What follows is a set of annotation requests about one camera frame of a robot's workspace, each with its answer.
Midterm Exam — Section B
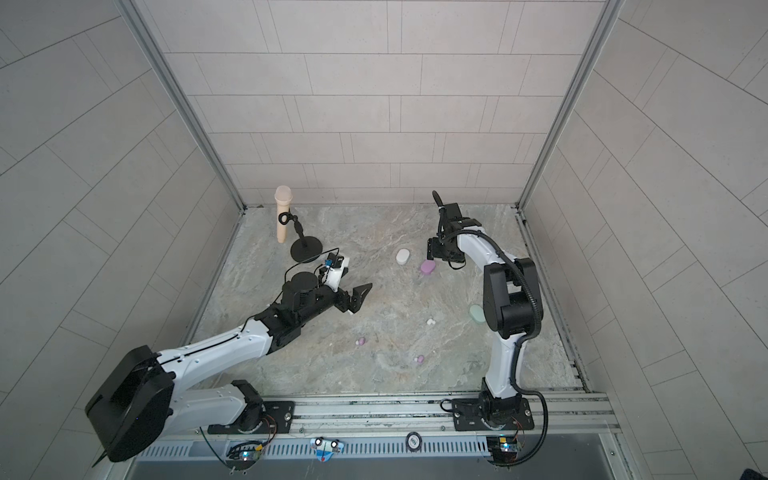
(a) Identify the mint green earbud case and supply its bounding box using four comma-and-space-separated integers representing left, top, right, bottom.
469, 304, 486, 324

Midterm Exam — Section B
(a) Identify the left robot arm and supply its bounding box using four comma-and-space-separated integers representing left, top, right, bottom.
85, 272, 372, 463

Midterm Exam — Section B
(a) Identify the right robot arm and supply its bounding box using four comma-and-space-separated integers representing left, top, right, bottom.
427, 193, 543, 430

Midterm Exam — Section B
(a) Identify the purple earbud case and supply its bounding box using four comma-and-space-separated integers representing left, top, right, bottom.
420, 259, 436, 275

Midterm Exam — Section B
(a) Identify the white earbud case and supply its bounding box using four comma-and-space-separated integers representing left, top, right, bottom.
396, 248, 410, 266

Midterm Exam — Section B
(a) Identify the black microphone stand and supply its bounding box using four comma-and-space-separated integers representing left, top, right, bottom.
287, 212, 323, 263

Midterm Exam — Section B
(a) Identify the blue white clip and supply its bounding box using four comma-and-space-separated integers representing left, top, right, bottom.
310, 437, 345, 462

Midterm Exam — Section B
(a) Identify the black round disc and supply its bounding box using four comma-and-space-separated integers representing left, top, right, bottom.
405, 432, 423, 452

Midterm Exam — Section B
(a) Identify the left green circuit board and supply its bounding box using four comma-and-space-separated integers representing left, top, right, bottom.
227, 440, 265, 470

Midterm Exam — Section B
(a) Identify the green circuit board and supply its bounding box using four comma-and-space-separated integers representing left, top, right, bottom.
227, 440, 265, 470
486, 436, 520, 466

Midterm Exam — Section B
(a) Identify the right green circuit board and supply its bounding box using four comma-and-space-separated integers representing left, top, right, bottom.
486, 436, 520, 466

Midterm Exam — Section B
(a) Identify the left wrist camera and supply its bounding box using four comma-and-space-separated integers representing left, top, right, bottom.
320, 252, 349, 292

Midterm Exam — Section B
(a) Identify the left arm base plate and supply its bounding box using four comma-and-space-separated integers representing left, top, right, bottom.
206, 401, 295, 435

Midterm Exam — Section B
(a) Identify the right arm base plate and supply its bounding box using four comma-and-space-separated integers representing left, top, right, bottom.
450, 395, 535, 431

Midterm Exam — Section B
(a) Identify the aluminium frame rail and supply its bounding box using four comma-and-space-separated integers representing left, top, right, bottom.
131, 387, 620, 452

